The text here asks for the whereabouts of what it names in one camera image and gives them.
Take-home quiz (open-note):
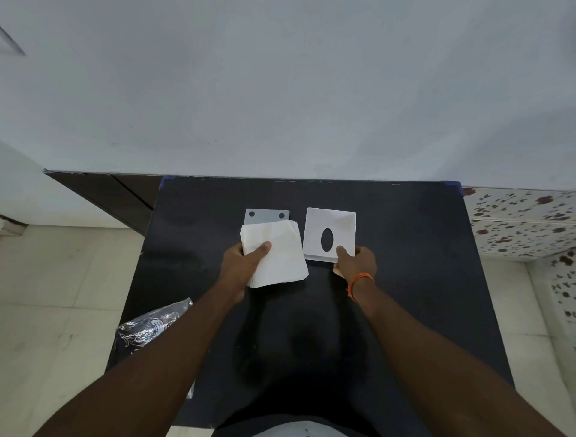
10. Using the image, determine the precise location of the person's right hand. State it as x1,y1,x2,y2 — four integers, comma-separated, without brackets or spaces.
332,245,378,289

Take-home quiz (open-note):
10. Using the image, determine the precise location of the person's left hand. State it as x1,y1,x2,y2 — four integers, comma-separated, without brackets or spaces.
219,241,272,303

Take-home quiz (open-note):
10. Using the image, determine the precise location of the stack of white paper napkins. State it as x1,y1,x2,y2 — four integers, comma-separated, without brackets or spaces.
240,219,310,289

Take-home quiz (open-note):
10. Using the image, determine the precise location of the white tissue box cover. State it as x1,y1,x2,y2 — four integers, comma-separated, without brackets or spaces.
302,207,357,264

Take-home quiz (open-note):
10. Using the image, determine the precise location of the person's left forearm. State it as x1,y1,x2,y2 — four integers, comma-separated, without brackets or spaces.
31,283,246,437

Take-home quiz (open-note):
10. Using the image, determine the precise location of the person's right forearm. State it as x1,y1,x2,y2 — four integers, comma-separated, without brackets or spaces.
351,277,568,437

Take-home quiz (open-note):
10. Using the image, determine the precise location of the orange thread wristband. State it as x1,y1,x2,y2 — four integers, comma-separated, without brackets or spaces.
346,273,375,303

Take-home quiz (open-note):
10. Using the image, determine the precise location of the white plastic back plate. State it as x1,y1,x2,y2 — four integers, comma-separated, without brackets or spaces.
244,208,291,227

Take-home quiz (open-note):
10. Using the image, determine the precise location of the clear plastic bag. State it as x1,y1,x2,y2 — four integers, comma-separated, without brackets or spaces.
115,297,196,399

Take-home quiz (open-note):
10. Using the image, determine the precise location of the dark wooden cabinet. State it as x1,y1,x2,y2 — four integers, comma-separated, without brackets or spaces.
43,169,164,237

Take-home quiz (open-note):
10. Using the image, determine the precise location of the person's white shirt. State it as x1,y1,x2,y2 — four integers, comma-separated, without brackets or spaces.
234,421,349,437

